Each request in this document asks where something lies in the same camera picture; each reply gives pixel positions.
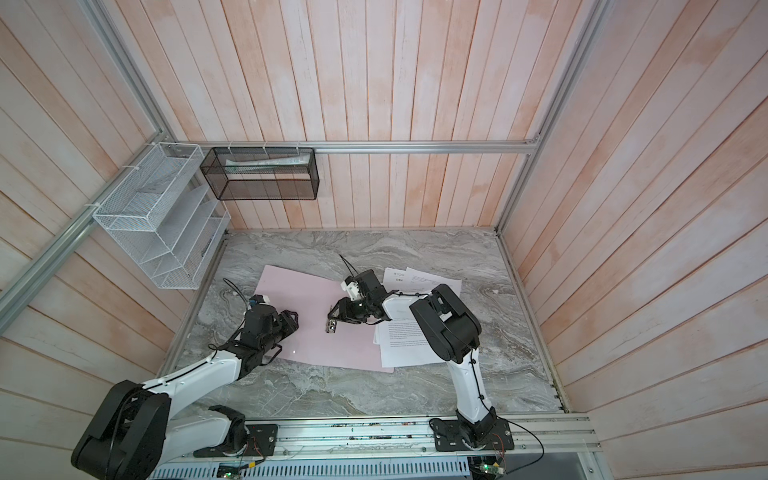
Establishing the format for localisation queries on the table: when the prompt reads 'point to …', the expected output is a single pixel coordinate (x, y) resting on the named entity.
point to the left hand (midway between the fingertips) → (294, 322)
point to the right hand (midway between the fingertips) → (332, 317)
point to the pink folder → (349, 347)
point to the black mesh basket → (263, 173)
